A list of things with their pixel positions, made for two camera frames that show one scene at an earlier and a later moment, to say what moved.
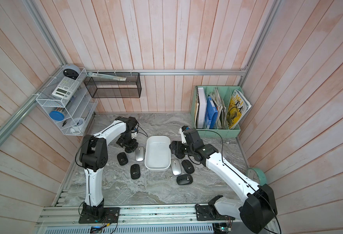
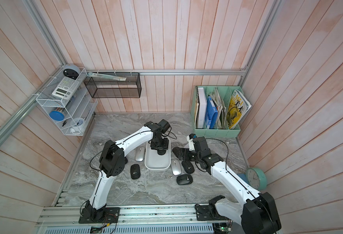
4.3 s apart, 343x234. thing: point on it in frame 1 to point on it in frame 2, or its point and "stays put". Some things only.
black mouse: x=184 y=179 stays put
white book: x=202 y=107 stays put
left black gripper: x=133 y=144 to x=164 y=146
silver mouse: x=139 y=153 stays put
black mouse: x=128 y=149 to x=161 y=151
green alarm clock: x=257 y=175 stays put
